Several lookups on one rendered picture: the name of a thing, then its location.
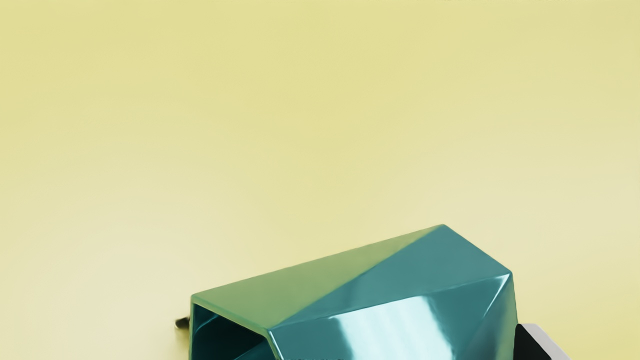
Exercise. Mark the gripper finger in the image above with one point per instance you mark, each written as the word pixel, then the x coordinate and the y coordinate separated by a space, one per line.
pixel 535 346

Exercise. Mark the teal faceted mug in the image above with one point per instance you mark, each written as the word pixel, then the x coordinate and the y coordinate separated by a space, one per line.
pixel 380 300

